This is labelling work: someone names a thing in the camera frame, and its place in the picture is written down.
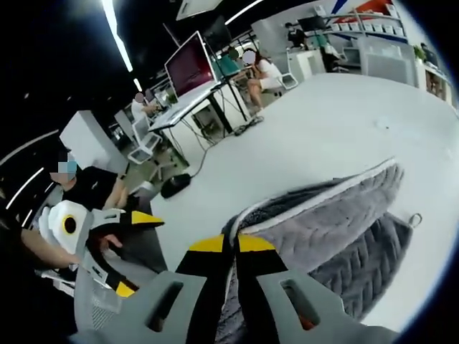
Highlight ceiling light strip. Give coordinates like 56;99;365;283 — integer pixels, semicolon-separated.
100;0;134;72

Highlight white tilted desk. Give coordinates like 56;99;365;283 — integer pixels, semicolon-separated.
148;80;252;139

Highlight large display screen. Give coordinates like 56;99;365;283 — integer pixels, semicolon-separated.
164;30;220;98

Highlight small white chair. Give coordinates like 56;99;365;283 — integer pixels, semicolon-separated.
278;57;299;91

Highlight grey towel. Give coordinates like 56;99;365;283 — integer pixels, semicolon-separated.
214;156;422;344

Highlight shelf with white boxes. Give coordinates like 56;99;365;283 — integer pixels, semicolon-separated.
322;1;408;39

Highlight person's left hand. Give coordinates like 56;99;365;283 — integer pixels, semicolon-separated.
97;233;123;252

